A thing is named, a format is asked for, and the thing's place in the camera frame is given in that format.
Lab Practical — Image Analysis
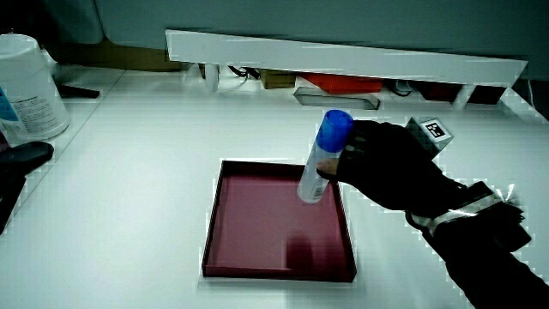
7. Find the person's right hand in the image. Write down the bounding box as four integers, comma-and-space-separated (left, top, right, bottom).
316, 116, 468, 218

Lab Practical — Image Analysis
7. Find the white glue stick blue cap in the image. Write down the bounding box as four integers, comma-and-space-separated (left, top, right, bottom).
296, 109, 355, 204

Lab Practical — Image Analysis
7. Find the dark red square plate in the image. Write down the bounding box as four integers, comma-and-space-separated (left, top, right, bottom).
201, 160, 358, 283

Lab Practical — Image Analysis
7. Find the person's right forearm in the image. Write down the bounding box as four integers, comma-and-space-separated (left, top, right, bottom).
404, 180, 549, 309

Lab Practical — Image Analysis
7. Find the clear grey flat holder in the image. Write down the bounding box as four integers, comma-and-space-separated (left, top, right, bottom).
293, 86, 382, 112

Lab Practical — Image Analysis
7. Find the dark red box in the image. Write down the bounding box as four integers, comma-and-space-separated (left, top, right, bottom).
413, 81, 464, 103

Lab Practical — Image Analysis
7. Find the orange box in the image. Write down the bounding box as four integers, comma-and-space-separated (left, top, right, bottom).
299, 72, 384, 95

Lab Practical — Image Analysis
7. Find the white desk shelf riser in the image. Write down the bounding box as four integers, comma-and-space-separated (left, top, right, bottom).
165, 28, 528, 110

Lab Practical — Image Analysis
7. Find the olive brown small box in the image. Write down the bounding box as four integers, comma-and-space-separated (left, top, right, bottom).
259, 69, 297, 90

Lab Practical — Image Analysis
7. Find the black oval object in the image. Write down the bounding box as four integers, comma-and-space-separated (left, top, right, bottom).
0, 141, 56, 177

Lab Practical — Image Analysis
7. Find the white cylindrical wipes canister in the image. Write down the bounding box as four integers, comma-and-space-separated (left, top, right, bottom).
0, 33, 71, 146

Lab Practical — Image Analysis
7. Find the black cable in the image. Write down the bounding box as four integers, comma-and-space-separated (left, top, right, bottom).
226, 64, 261, 81

